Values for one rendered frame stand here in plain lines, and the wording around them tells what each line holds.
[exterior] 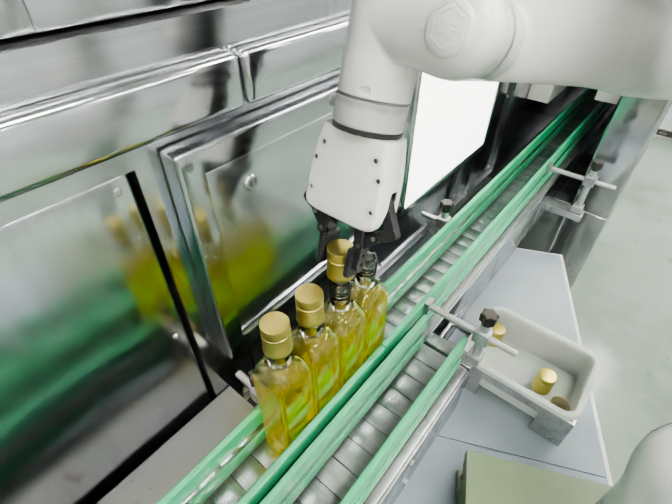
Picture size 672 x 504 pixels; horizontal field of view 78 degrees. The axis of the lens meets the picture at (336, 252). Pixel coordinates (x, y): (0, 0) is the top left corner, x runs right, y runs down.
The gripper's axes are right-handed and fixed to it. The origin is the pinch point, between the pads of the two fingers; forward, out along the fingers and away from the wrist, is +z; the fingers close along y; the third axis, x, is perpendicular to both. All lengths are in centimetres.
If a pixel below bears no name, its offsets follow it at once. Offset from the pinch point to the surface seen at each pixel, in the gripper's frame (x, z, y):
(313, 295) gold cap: -5.0, 3.9, 0.6
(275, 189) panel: 0.5, -3.5, -12.5
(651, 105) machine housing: 102, -20, 19
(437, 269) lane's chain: 43.4, 19.6, -1.8
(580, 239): 114, 24, 18
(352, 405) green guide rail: 1.2, 22.7, 6.3
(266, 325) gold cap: -11.3, 5.7, -0.4
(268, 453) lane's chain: -6.5, 33.6, -1.3
